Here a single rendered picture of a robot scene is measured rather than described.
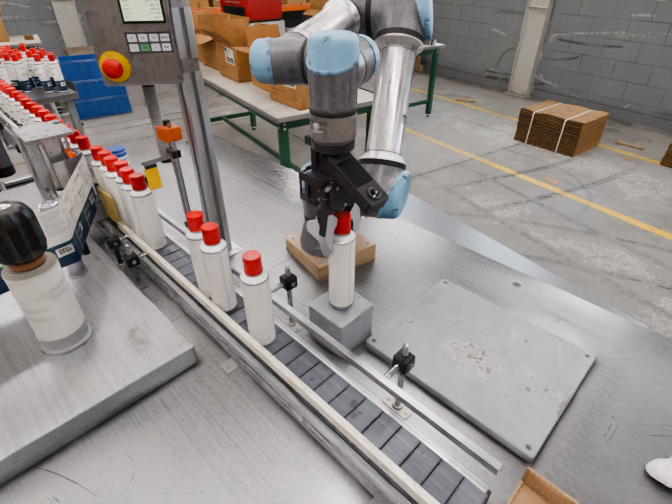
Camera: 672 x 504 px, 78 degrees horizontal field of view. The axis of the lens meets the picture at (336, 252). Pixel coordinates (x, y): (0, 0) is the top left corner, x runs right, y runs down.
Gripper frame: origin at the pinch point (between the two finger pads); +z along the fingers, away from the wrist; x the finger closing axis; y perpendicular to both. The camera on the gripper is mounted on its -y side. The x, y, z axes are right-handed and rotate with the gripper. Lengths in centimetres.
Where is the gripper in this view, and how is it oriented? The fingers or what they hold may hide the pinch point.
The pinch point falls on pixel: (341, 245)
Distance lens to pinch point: 77.7
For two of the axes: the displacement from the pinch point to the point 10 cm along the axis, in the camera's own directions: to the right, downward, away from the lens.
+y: -7.1, -4.0, 5.8
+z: 0.0, 8.2, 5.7
